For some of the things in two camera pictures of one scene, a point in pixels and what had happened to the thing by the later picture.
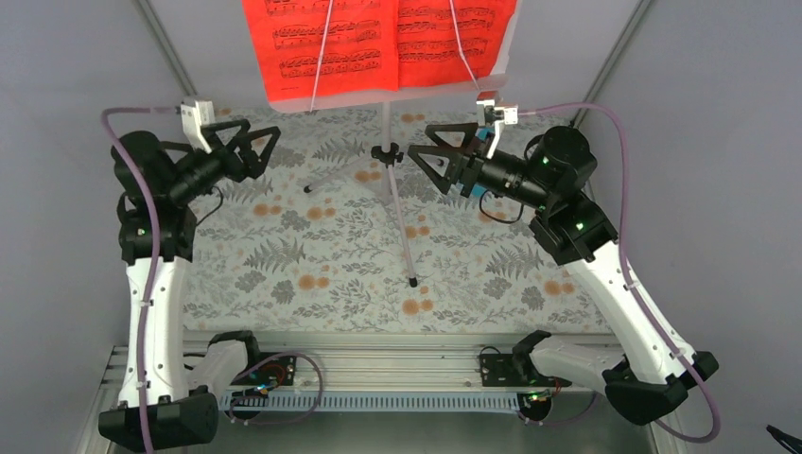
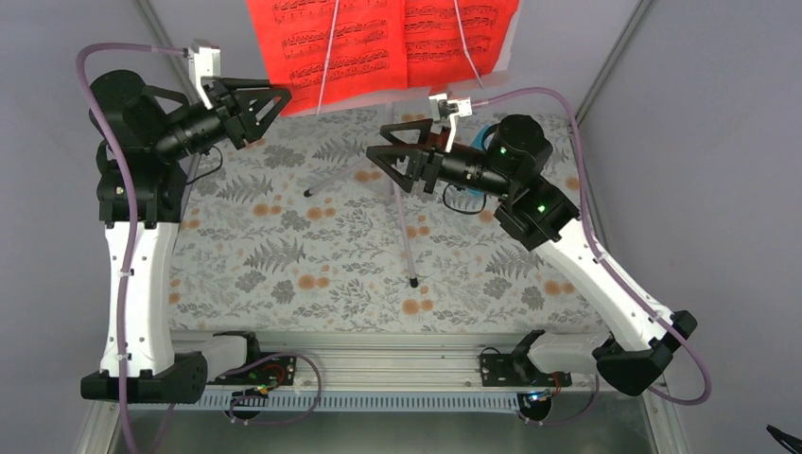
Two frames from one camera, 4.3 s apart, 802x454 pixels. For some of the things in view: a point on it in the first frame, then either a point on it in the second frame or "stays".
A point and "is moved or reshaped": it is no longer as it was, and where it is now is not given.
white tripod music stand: x=386 y=154 is moved or reshaped
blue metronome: x=479 y=189 stays
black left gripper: x=249 y=165 to x=242 y=124
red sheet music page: x=428 y=49 stays
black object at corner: x=793 y=442 stays
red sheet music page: x=360 y=52 stays
